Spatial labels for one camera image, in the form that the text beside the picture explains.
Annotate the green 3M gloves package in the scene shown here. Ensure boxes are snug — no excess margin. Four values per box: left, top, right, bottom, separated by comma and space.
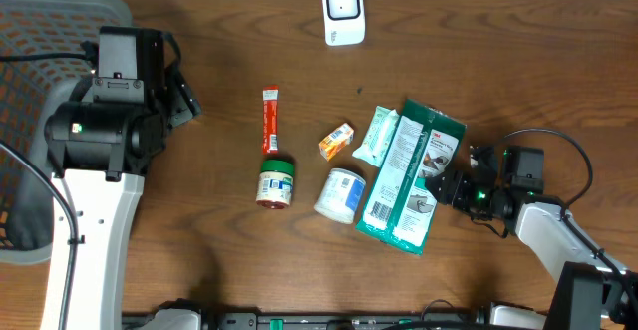
356, 99, 467, 255

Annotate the mint green wipes pack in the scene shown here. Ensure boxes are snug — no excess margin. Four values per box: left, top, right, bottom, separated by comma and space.
352, 106, 400, 167

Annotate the red box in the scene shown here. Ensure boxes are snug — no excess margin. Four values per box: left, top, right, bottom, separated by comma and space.
262, 85, 279, 155

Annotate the white cotton swab tub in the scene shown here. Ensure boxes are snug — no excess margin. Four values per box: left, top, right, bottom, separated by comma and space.
314, 168, 366, 224

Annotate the orange Kleenex tissue pack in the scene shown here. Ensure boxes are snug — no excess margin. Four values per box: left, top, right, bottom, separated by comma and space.
318, 123, 354, 161

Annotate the green lid jar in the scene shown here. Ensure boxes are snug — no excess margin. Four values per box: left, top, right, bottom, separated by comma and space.
255, 160, 295, 209

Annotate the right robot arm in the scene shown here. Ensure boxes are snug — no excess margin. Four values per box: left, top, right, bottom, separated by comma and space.
426, 146, 637, 329

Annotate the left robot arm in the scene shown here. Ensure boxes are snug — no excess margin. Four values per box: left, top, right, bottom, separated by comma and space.
40, 26, 201, 329

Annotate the white barcode scanner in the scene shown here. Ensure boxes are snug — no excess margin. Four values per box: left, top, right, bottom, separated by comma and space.
322, 0, 366, 47

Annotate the grey plastic shopping basket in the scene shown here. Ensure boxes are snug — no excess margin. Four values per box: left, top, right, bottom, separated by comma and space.
1, 0, 133, 265

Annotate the black left camera cable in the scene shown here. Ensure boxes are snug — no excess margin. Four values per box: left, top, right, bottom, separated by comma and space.
0, 40, 101, 330

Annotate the black camera cable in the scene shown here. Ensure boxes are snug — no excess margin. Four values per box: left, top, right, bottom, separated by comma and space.
0, 40, 101, 330
476, 128, 638, 316

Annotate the black right camera cable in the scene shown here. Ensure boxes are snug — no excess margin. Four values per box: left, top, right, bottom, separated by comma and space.
476, 128, 638, 316

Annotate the black mounting rail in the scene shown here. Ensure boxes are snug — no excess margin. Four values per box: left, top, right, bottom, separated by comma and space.
122, 311, 484, 330

